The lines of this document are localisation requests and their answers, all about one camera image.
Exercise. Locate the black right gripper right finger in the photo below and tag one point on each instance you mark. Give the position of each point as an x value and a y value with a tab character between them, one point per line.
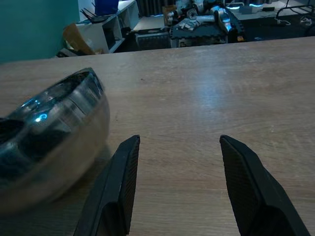
256	191

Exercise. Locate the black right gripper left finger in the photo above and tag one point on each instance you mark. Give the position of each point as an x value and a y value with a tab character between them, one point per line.
112	191

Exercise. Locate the shiny steel bowl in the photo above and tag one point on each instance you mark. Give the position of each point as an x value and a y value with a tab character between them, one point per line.
49	137

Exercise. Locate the brown cardboard box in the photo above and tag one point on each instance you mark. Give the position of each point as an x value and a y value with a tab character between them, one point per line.
78	40

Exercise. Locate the dark equipment case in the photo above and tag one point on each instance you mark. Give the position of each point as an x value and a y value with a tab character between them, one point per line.
152	39

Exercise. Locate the white shelf unit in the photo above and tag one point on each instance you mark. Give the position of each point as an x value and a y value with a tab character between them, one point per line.
109	28

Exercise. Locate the black foam floor mat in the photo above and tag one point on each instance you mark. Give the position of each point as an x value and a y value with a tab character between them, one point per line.
204	32

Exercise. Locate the black wifi router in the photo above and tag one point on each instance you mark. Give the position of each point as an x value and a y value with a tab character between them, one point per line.
94	17

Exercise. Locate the white robot lying down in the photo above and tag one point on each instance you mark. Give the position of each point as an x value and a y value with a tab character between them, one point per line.
209	13

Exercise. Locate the blue storage bin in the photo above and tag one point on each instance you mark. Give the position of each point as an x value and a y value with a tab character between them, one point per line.
106	6

